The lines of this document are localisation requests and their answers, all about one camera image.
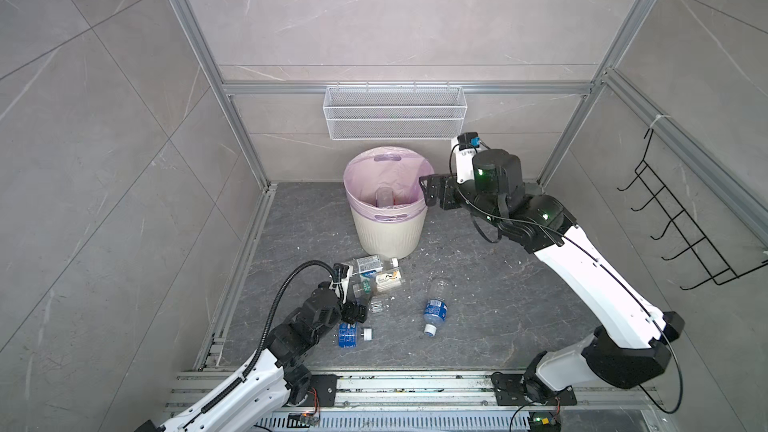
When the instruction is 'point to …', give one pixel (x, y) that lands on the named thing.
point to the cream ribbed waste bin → (401, 240)
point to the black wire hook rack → (710, 265)
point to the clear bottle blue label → (376, 304)
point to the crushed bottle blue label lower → (347, 335)
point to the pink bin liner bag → (383, 184)
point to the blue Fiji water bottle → (384, 197)
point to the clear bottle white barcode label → (375, 263)
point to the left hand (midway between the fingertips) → (356, 281)
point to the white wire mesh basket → (396, 113)
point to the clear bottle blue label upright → (434, 315)
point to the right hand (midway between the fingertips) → (436, 175)
